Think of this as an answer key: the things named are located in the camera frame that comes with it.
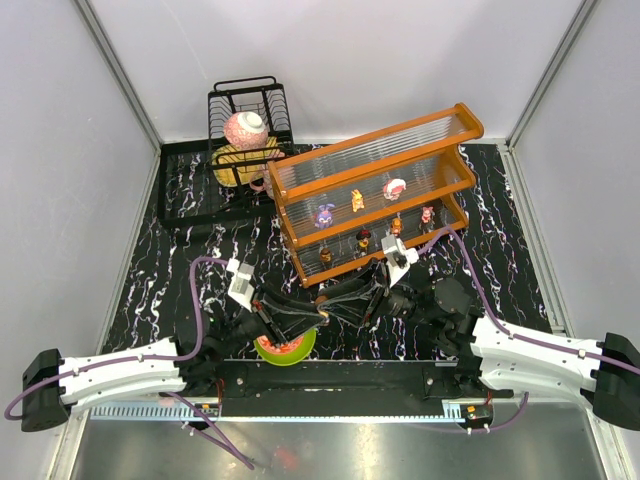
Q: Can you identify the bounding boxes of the brown haired boy toy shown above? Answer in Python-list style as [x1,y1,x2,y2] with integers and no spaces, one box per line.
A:
[315,295,329,319]

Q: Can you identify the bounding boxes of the small orange figure toy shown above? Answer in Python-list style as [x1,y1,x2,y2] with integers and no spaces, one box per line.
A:
[351,189,365,213]

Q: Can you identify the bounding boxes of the purple bunny toy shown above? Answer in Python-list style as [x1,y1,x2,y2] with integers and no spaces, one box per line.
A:
[314,203,335,230]

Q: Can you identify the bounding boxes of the pink flamingo toy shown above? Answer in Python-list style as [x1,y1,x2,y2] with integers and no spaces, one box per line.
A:
[383,178,406,201]

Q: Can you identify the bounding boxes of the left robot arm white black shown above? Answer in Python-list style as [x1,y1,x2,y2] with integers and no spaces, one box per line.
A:
[5,288,328,432]

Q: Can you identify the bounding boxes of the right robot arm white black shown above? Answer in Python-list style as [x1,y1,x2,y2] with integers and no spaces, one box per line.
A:
[315,261,639,431]

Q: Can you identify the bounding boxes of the orange figure toy on shelf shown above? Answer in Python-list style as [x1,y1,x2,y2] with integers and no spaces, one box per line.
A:
[390,217,403,237]

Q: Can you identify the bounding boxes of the brown figure toy on shelf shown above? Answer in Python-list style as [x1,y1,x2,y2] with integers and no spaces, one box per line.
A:
[319,248,332,263]

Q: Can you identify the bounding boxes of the orange clear display shelf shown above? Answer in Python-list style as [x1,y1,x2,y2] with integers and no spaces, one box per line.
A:
[268,103,484,287]

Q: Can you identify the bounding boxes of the green bowl red pattern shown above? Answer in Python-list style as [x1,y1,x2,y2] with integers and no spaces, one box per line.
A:
[254,329,317,367]

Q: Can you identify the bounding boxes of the black haired figure toy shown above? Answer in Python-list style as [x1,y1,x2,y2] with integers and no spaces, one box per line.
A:
[356,229,371,252]

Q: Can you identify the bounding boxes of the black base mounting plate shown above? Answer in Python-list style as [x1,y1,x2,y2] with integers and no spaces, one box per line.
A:
[216,360,513,421]

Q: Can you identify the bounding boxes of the pink pig toy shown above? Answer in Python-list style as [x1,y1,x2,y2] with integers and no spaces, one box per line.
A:
[421,207,434,224]

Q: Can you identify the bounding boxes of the black marble pattern mat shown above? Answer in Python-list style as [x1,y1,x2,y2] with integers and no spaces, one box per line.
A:
[102,143,551,353]

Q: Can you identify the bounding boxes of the pink mug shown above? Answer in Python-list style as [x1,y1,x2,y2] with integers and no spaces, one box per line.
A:
[249,169,274,199]

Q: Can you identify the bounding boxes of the yellow patterned bowl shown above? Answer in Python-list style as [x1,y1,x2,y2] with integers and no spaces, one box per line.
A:
[211,137,285,188]

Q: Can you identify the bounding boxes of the pink patterned bowl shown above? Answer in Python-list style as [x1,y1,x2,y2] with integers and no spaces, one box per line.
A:
[223,111,268,150]

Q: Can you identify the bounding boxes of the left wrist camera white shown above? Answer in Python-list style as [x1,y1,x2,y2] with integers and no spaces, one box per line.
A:
[226,259,255,311]

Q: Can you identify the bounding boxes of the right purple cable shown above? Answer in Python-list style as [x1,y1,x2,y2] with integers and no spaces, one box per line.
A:
[417,224,640,434]

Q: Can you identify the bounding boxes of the purple cable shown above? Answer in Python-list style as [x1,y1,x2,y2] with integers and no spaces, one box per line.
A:
[3,257,255,471]
[417,224,640,434]

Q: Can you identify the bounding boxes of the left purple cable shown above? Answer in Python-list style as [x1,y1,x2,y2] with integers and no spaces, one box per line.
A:
[3,257,255,471]

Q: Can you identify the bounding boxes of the black wire dish rack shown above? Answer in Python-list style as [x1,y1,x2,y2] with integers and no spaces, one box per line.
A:
[157,75,294,230]

